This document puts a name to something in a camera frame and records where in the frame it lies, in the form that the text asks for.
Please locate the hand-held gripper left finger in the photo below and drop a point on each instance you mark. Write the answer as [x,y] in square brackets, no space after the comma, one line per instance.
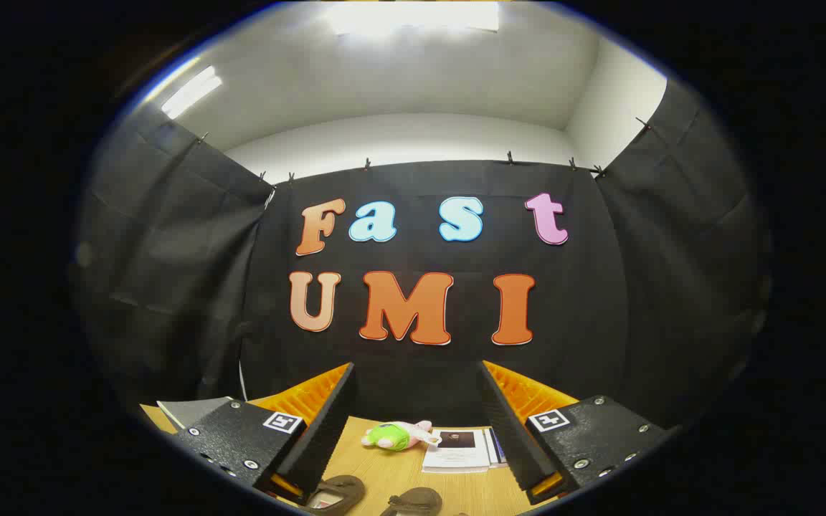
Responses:
[327,437]

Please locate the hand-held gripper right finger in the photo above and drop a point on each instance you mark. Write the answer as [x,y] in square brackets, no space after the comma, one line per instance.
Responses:
[510,437]

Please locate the brown fuzzy shoe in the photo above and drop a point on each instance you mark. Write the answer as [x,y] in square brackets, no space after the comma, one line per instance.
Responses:
[341,491]
[416,500]

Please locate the grey fabric storage box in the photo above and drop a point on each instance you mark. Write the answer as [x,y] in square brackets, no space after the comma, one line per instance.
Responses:
[191,412]

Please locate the blue cover book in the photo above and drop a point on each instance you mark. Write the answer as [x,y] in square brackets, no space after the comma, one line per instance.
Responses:
[497,448]

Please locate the white book with dark photo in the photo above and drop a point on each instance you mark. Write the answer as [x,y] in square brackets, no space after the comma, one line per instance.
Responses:
[456,459]

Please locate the green and pink plush toy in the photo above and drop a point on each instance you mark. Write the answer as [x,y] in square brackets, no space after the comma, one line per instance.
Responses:
[395,437]

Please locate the black backdrop cloth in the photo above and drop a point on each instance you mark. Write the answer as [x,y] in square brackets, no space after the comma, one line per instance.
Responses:
[420,373]

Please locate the ceiling light panel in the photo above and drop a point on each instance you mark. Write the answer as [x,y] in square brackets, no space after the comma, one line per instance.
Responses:
[413,16]
[191,93]

